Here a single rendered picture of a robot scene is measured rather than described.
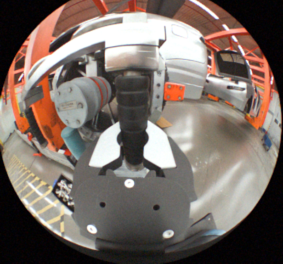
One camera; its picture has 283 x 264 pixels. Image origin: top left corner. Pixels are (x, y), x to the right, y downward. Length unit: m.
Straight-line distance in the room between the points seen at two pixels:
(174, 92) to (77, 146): 0.45
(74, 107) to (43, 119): 0.47
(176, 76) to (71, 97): 0.76
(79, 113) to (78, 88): 0.06
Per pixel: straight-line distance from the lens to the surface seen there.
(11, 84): 2.66
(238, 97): 2.50
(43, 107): 0.66
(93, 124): 0.55
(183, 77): 0.84
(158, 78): 0.30
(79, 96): 0.20
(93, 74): 0.35
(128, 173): 0.80
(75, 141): 0.38
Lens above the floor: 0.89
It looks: 31 degrees down
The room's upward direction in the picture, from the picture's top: straight up
